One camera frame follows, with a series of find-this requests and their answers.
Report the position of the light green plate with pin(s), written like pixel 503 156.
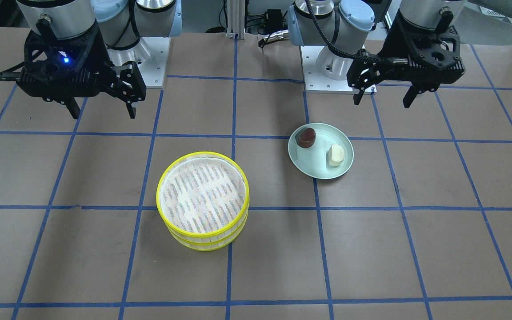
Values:
pixel 316 160

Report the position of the yellow bottom steamer layer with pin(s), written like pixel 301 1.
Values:
pixel 211 243

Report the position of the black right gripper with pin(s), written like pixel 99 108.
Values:
pixel 103 57

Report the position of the yellow steamer layer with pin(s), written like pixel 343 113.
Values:
pixel 211 243
pixel 244 209

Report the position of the white steamer cloth liner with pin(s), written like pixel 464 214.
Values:
pixel 202 195

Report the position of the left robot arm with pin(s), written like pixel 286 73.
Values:
pixel 343 25

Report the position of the aluminium frame post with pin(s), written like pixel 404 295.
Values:
pixel 235 19

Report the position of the brown bun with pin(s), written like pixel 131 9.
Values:
pixel 305 138

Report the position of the white bun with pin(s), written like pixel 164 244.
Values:
pixel 336 155

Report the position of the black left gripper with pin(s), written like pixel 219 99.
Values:
pixel 393 48

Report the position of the yellow top steamer layer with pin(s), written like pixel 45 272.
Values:
pixel 244 209

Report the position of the black power adapter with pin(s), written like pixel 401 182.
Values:
pixel 273 21

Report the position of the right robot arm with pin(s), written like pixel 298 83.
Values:
pixel 122 22

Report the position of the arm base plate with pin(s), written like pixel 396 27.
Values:
pixel 151 56
pixel 325 72

